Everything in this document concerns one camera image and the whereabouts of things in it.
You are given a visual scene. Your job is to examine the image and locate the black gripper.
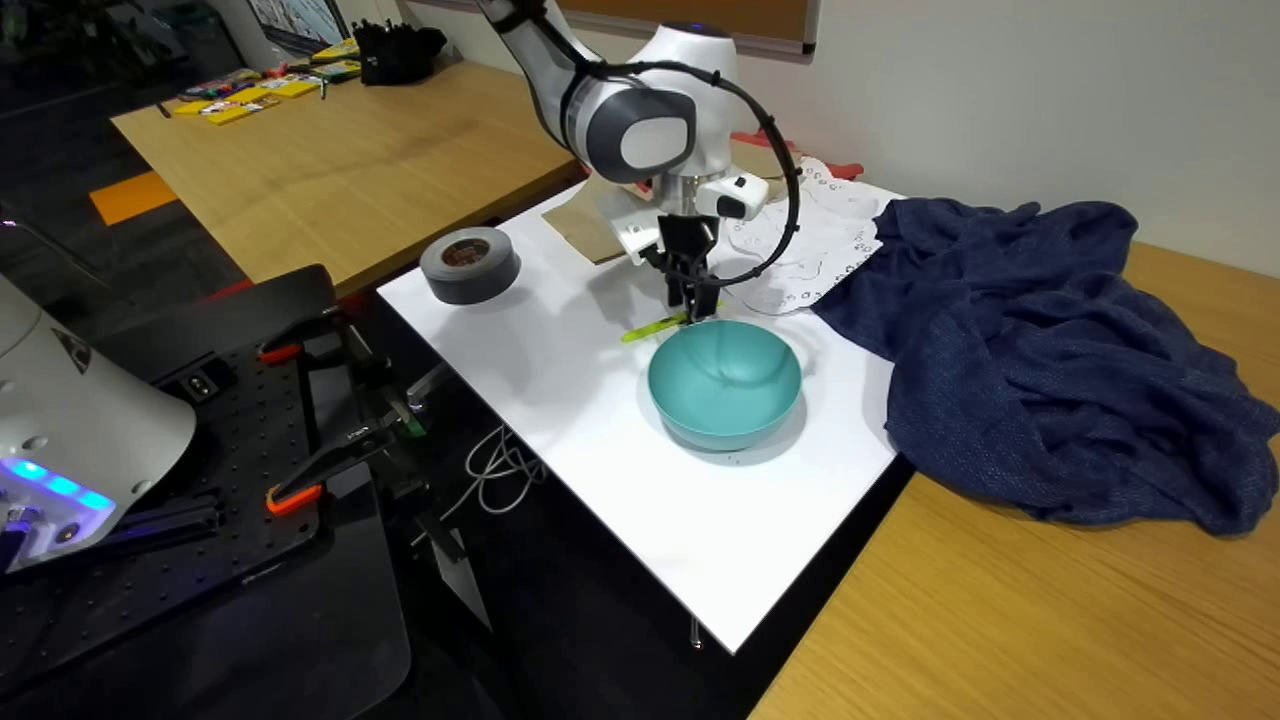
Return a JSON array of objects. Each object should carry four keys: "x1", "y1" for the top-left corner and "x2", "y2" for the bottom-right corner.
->
[{"x1": 655, "y1": 218, "x2": 722, "y2": 322}]

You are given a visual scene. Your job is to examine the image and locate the yellow highlighter pen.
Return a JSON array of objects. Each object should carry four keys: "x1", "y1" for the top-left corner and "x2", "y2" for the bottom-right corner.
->
[{"x1": 619, "y1": 318, "x2": 686, "y2": 346}]

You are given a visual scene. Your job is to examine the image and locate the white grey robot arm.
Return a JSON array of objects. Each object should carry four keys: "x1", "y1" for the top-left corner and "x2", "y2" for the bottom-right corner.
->
[{"x1": 482, "y1": 0, "x2": 737, "y2": 322}]

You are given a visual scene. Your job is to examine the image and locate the teal green bowl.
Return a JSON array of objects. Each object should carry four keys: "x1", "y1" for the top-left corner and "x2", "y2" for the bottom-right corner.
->
[{"x1": 647, "y1": 322, "x2": 800, "y2": 452}]

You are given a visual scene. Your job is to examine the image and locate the grey bowl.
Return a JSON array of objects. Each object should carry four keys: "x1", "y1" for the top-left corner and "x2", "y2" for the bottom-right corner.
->
[{"x1": 422, "y1": 227, "x2": 520, "y2": 305}]

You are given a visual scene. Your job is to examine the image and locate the red cloth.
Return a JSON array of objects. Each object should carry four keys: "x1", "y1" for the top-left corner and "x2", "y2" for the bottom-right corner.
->
[{"x1": 800, "y1": 158, "x2": 865, "y2": 182}]

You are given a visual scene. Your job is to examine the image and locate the dark blue cloth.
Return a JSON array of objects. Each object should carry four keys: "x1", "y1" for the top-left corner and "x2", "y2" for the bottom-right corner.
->
[{"x1": 815, "y1": 199, "x2": 1280, "y2": 535}]

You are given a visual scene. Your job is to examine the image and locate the wooden side table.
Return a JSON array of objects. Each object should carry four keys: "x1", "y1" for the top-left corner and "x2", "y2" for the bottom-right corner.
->
[{"x1": 117, "y1": 65, "x2": 580, "y2": 296}]

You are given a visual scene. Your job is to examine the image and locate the yellow items on table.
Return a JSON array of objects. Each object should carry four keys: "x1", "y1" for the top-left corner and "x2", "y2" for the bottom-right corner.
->
[{"x1": 157, "y1": 46, "x2": 359, "y2": 126}]

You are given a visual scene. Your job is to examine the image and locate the black equipment stand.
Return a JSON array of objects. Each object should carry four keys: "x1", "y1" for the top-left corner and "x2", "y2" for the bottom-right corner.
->
[{"x1": 0, "y1": 268, "x2": 411, "y2": 720}]

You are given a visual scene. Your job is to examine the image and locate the white device with blue lights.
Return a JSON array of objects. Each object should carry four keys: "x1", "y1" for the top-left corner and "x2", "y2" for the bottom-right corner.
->
[{"x1": 0, "y1": 275, "x2": 197, "y2": 578}]

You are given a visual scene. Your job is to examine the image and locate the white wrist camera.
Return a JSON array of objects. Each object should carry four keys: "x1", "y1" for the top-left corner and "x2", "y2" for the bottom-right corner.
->
[{"x1": 691, "y1": 174, "x2": 769, "y2": 221}]

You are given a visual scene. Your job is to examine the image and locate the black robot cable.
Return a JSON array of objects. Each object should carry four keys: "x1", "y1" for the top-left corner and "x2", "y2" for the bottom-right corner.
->
[{"x1": 672, "y1": 55, "x2": 806, "y2": 290}]

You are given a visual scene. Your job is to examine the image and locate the white cable bundle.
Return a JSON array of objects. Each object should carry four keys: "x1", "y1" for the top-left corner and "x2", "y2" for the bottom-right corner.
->
[{"x1": 435, "y1": 421, "x2": 540, "y2": 526}]

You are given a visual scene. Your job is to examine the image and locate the red handled clamp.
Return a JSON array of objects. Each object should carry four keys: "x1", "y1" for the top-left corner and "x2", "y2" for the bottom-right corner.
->
[{"x1": 258, "y1": 337, "x2": 348, "y2": 367}]

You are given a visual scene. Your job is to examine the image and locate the orange handled clamp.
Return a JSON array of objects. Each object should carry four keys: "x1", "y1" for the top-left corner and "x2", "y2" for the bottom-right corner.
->
[{"x1": 266, "y1": 411, "x2": 426, "y2": 521}]

